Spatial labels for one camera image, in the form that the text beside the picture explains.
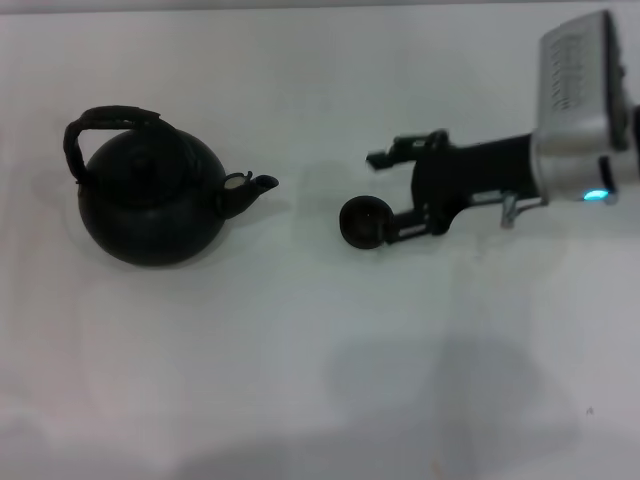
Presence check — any grey cable with metal plug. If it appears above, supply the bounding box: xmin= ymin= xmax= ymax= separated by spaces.
xmin=501 ymin=191 xmax=547 ymax=230

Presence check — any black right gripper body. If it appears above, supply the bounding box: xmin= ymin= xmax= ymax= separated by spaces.
xmin=409 ymin=132 xmax=540 ymax=237

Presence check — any black round teapot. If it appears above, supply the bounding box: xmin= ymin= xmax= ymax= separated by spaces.
xmin=63 ymin=103 xmax=279 ymax=268

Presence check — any small black teacup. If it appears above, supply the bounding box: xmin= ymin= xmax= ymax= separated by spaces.
xmin=339 ymin=196 xmax=394 ymax=250

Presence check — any right wrist camera silver box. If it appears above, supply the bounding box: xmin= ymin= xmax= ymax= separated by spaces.
xmin=533 ymin=8 xmax=629 ymax=151

